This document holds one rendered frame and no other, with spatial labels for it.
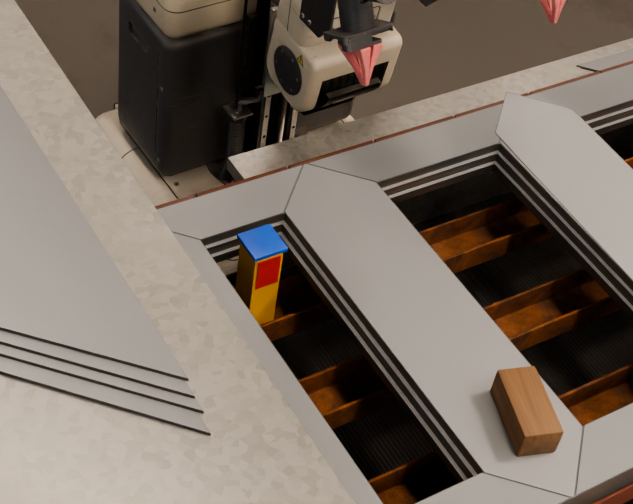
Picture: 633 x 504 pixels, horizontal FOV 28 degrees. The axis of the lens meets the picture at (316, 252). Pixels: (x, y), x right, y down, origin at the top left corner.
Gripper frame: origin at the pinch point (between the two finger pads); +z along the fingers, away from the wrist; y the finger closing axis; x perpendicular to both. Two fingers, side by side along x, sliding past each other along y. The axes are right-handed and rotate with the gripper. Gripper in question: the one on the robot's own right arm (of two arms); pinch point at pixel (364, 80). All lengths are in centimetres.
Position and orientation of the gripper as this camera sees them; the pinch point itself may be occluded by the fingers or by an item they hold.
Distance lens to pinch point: 213.3
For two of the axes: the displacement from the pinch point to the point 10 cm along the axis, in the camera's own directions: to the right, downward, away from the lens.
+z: 1.3, 9.0, 4.1
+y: 8.1, -3.3, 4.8
